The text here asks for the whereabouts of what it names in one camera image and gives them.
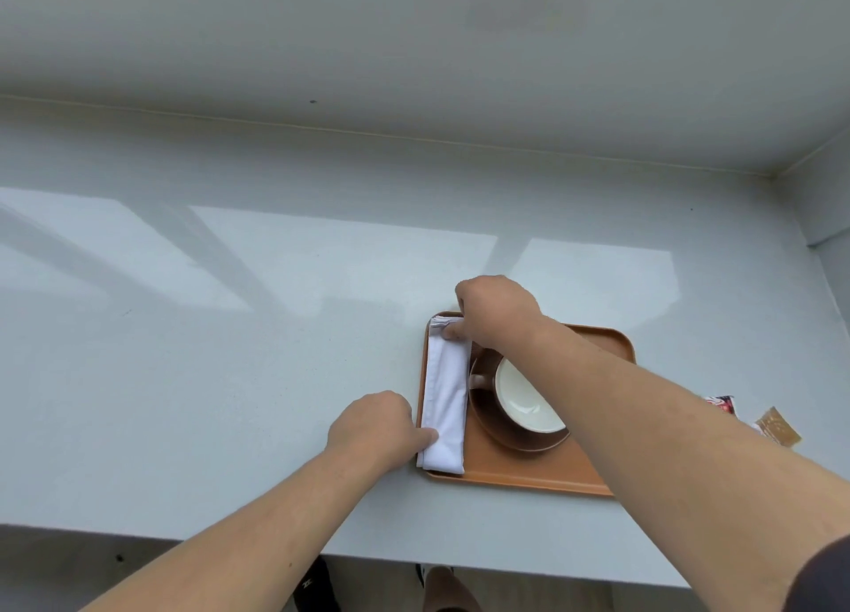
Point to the person's left hand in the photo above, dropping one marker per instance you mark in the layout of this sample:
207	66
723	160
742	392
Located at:
372	429

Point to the person's right hand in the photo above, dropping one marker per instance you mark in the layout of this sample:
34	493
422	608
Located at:
495	312

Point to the person's right thumb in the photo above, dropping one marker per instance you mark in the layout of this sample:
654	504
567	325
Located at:
455	330

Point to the person's left thumb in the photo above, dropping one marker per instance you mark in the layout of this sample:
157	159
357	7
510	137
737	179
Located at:
423	437

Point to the white napkin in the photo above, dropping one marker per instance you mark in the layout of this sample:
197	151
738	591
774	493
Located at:
446	399

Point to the person's right forearm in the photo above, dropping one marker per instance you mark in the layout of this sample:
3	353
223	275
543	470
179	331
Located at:
671	472

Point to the person's left forearm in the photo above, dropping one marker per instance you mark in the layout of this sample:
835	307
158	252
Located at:
219	545

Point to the brown saucer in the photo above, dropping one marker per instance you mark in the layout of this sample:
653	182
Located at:
495	425

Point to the white cup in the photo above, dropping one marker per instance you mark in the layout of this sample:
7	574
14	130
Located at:
524	396

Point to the orange serving tray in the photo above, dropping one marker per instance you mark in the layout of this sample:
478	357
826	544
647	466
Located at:
531	462

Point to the person's leg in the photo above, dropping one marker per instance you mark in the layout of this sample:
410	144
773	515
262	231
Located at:
448	591

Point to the black shoe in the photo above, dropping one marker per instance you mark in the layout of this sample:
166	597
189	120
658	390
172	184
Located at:
317	588

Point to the red snack packet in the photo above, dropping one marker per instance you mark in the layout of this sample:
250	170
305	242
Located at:
724	405

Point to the brown sugar packet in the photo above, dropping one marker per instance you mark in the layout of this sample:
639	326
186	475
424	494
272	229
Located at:
778	425

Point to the person's dark sleeve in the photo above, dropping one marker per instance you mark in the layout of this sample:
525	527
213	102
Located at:
820	578

